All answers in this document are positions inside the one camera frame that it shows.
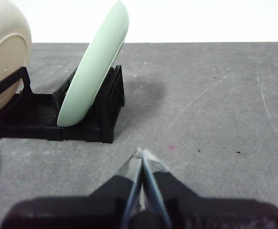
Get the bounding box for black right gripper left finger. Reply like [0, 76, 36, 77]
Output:
[0, 148, 143, 229]

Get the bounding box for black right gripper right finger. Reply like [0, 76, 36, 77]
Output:
[141, 150, 278, 229]

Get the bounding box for black plate rack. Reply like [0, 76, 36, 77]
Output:
[0, 64, 126, 144]

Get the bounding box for green round plate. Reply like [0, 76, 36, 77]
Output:
[57, 0, 130, 127]

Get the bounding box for beige round plate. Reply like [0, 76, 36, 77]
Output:
[0, 0, 32, 119]

